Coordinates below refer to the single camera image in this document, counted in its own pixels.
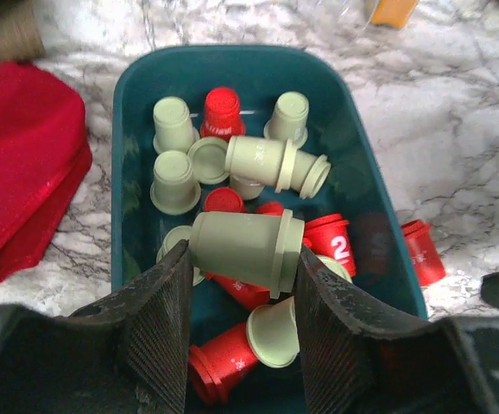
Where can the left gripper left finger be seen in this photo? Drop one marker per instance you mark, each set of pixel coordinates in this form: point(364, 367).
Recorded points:
point(152, 315)

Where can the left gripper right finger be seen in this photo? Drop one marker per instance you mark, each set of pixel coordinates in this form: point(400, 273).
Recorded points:
point(334, 320)

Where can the red coffee capsule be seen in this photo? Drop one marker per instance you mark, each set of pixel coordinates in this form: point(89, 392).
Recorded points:
point(424, 256)
point(328, 235)
point(222, 118)
point(219, 365)

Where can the green coffee capsule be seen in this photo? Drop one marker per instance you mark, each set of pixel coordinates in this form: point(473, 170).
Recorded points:
point(174, 128)
point(174, 190)
point(288, 120)
point(255, 249)
point(272, 333)
point(266, 162)

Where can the teal storage basket tray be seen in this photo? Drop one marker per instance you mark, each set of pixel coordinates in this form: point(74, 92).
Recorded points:
point(355, 189)

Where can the red cloth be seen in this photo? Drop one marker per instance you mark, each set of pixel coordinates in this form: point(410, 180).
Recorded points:
point(44, 155)

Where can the brown cloth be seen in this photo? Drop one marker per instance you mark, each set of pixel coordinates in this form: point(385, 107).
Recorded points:
point(20, 39)

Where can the orange spice bottle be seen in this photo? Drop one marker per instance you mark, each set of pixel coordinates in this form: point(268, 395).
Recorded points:
point(391, 13)

